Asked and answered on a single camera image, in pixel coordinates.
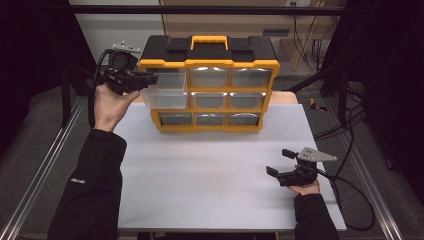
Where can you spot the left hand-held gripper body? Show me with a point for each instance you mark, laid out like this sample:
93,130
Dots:
121,78

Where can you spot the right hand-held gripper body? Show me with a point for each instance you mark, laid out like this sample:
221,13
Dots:
300,176

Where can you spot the clear plastic drawer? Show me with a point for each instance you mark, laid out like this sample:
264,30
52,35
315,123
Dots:
166,98

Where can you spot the yellow and black organizer cabinet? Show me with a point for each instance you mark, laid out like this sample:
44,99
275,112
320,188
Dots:
206,63

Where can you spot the person's right hand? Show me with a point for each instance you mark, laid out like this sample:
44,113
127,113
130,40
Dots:
306,190

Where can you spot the person's left hand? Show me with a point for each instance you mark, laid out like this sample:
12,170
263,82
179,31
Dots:
110,106

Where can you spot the yellow and black tool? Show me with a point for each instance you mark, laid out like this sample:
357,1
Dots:
316,106

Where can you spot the black metal stand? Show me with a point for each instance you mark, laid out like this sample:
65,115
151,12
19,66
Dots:
341,93
65,96

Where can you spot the set of clear drawers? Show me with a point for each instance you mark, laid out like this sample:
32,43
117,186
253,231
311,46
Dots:
250,78

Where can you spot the black curtain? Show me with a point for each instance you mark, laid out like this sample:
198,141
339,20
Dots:
30,50
383,50

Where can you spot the beige wooden furniture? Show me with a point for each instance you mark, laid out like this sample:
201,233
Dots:
233,25

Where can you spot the black horizontal frame bar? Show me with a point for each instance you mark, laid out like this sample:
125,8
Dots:
200,10

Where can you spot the aluminium rail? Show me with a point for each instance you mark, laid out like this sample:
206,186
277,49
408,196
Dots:
388,226
40,170

